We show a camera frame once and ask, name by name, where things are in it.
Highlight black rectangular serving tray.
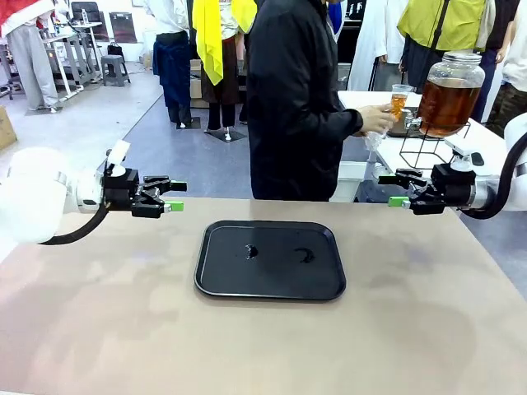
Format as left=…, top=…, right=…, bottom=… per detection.
left=194, top=219, right=347, bottom=303

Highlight glass tea dispenser jar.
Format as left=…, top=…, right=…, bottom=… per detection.
left=400, top=51, right=487, bottom=138

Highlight person in white top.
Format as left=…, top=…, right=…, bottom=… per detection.
left=487, top=0, right=527, bottom=132

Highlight mannequin in lime jacket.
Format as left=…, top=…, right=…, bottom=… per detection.
left=397, top=0, right=497, bottom=95

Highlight black wire dispenser stand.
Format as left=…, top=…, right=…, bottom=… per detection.
left=399, top=121, right=473, bottom=170

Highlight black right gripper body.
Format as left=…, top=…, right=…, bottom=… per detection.
left=429, top=163, right=477, bottom=209

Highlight person in black jacket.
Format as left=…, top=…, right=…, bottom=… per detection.
left=245, top=0, right=366, bottom=202

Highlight dark display board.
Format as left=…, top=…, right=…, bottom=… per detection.
left=109, top=12, right=138, bottom=44

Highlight yellow hanging cloth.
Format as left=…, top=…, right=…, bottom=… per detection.
left=192, top=0, right=259, bottom=86

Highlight white hanging garment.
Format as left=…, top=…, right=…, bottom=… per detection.
left=347, top=0, right=409, bottom=92

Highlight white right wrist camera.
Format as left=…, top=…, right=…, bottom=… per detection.
left=443, top=137, right=486, bottom=173

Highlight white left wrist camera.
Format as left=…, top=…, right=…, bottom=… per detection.
left=104, top=139, right=133, bottom=179

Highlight short clear plastic cup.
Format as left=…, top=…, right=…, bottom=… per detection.
left=363, top=123, right=390, bottom=154

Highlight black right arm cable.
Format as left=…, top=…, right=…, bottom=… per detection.
left=458, top=131, right=527, bottom=220

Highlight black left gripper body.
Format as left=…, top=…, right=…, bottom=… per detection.
left=102, top=168, right=145, bottom=211

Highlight flat brown cardboard box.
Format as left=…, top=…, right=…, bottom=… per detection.
left=0, top=105, right=19, bottom=151

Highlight dark metal drip tray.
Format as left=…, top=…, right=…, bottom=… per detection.
left=388, top=118, right=422, bottom=139

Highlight person's right forearm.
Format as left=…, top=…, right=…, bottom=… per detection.
left=329, top=108, right=366, bottom=139

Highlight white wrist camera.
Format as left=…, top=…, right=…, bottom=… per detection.
left=104, top=139, right=133, bottom=179
left=443, top=137, right=486, bottom=173

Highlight mannequin with brown skirt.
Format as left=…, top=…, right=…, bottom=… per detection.
left=200, top=16, right=249, bottom=144

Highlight grey standing desk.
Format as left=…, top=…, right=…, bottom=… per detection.
left=40, top=21, right=104, bottom=100

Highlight grey plastic stool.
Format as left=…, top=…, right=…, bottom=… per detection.
left=100, top=53, right=132, bottom=87

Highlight tall clear plastic cup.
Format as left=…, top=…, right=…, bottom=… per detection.
left=390, top=83, right=413, bottom=123

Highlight person's right hand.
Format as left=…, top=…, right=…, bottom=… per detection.
left=355, top=103, right=397, bottom=137

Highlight stacked brown cardboard boxes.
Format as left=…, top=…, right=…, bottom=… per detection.
left=189, top=59, right=206, bottom=109

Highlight mannequin with navy skirt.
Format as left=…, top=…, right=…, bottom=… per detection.
left=143, top=0, right=194, bottom=129

